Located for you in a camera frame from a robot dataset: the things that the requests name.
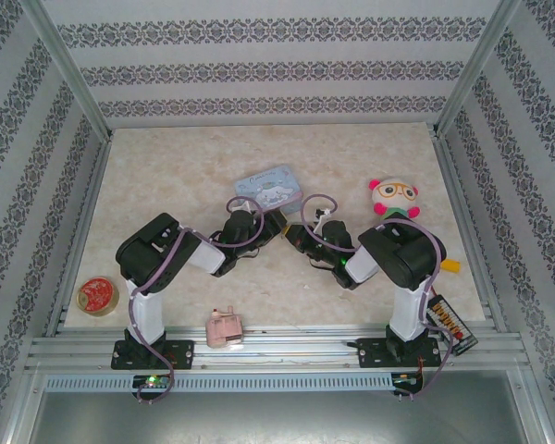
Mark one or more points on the controller board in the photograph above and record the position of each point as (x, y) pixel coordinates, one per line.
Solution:
(406, 380)
(151, 381)

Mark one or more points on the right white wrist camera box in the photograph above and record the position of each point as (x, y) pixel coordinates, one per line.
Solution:
(323, 214)

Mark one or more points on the pink plastic toy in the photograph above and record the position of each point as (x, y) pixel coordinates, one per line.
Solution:
(223, 327)

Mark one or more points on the blue cartoon tin box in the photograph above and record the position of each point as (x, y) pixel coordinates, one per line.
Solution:
(266, 187)

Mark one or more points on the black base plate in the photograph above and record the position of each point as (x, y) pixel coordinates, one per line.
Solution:
(180, 353)
(372, 355)

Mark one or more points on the left controller board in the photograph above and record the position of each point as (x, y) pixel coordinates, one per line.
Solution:
(151, 381)

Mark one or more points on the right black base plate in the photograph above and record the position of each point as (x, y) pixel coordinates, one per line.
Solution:
(372, 355)

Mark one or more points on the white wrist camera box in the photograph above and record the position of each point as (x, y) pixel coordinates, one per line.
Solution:
(323, 214)
(243, 207)

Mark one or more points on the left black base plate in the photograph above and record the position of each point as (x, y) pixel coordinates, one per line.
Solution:
(180, 353)

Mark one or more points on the aluminium frame post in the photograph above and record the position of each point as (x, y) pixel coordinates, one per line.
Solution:
(476, 69)
(69, 74)

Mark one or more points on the plush doll with orange glasses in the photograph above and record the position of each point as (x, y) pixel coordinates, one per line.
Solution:
(394, 194)

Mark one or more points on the right controller board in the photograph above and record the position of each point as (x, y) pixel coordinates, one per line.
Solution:
(406, 380)

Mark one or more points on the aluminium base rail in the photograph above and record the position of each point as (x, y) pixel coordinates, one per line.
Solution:
(282, 353)

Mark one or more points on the red round tin can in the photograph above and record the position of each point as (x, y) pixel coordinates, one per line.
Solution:
(97, 296)

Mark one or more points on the black board with orange beads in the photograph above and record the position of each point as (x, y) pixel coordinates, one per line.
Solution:
(453, 324)

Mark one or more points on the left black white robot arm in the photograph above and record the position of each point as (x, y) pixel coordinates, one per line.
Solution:
(152, 254)

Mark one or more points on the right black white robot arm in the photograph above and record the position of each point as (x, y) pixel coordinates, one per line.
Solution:
(407, 259)

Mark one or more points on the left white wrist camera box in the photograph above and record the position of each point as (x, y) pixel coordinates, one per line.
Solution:
(243, 207)

